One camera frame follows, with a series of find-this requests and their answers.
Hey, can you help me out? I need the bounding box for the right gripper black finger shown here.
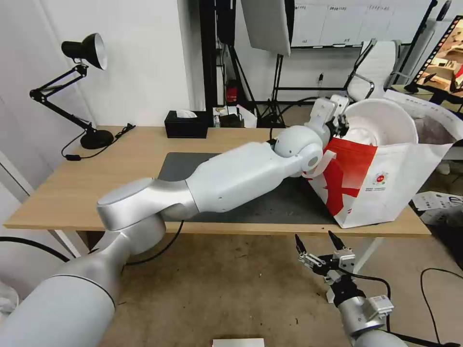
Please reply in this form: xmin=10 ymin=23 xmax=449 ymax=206
xmin=294 ymin=234 xmax=327 ymax=276
xmin=327 ymin=230 xmax=352 ymax=258

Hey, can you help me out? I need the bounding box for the red and white takeout bag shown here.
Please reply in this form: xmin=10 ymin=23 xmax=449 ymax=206
xmin=302 ymin=136 xmax=453 ymax=229

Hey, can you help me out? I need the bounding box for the white table leg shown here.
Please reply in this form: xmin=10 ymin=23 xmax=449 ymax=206
xmin=352 ymin=237 xmax=385 ymax=274

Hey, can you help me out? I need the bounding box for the large white foam bowl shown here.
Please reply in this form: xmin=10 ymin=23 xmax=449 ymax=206
xmin=338 ymin=98 xmax=420 ymax=147

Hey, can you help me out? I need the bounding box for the white office chair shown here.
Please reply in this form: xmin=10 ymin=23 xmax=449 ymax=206
xmin=343 ymin=40 xmax=402 ymax=103

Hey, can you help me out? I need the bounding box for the dark grey desk mat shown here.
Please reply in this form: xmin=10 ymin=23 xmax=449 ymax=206
xmin=157 ymin=151 xmax=343 ymax=224

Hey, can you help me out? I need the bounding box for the black light stand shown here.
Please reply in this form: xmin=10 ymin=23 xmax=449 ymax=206
xmin=253 ymin=53 xmax=290 ymax=128

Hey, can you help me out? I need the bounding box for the red fire extinguisher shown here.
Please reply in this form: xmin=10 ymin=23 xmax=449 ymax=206
xmin=225 ymin=80 xmax=239 ymax=103

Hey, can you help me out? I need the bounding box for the printed white cardboard box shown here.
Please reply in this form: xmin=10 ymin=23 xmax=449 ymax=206
xmin=411 ymin=190 xmax=463 ymax=226

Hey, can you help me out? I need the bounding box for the white robot front shell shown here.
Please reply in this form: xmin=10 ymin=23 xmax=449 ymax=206
xmin=212 ymin=338 xmax=265 ymax=347

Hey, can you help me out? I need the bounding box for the computer monitor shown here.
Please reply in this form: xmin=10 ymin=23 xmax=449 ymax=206
xmin=415 ymin=14 xmax=463 ymax=95

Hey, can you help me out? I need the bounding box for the white softbox light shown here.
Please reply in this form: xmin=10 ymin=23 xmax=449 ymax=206
xmin=240 ymin=0 xmax=294 ymax=56

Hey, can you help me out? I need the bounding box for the black tissue box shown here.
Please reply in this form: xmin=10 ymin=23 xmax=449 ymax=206
xmin=164 ymin=109 xmax=209 ymax=139

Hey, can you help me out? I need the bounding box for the black desk lamp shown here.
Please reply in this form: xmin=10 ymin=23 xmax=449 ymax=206
xmin=29 ymin=33 xmax=115 ymax=149

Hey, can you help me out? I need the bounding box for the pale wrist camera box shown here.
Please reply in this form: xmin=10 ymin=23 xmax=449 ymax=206
xmin=332 ymin=248 xmax=356 ymax=271

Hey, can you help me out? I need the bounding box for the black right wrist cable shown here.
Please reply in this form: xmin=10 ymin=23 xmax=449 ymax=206
xmin=349 ymin=271 xmax=393 ymax=330

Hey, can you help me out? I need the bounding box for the black floor cable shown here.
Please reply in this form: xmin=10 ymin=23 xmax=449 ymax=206
xmin=420 ymin=267 xmax=463 ymax=341

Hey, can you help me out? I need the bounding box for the white wall board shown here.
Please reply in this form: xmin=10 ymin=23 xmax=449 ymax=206
xmin=291 ymin=0 xmax=451 ymax=48

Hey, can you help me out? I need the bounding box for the black metal frame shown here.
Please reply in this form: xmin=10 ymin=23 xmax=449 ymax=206
xmin=199 ymin=0 xmax=238 ymax=111

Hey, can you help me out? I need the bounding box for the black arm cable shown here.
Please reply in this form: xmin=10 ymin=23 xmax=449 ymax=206
xmin=122 ymin=219 xmax=184 ymax=267

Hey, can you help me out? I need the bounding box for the black lamp power cable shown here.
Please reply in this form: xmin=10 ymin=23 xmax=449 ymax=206
xmin=61 ymin=124 xmax=136 ymax=161

